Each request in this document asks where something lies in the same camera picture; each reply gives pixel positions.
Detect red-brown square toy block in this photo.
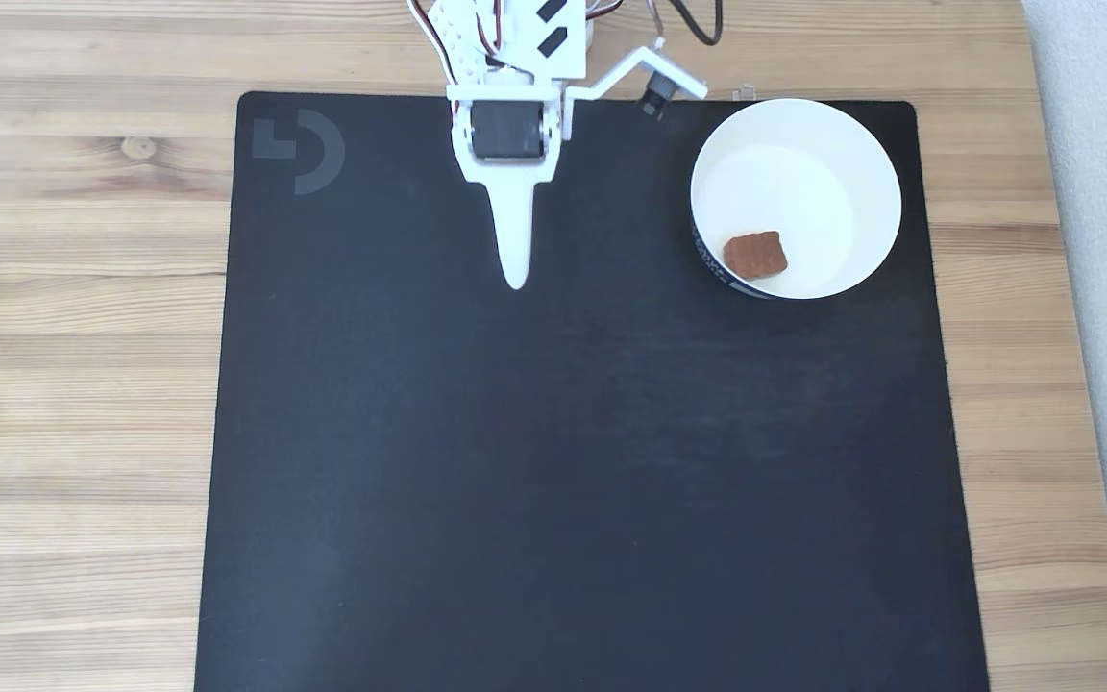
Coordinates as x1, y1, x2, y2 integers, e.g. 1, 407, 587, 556
722, 230, 792, 283

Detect white bowl plate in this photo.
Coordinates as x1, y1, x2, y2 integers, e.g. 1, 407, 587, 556
689, 97, 904, 302

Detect black desk mat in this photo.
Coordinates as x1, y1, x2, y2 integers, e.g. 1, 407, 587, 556
193, 91, 992, 692

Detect red white servo wire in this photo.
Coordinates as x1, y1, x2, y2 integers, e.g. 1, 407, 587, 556
407, 0, 463, 73
472, 0, 508, 61

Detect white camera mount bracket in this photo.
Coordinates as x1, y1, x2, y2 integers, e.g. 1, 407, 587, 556
561, 45, 709, 105

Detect black camera cable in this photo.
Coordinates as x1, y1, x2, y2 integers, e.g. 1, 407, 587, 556
667, 0, 724, 48

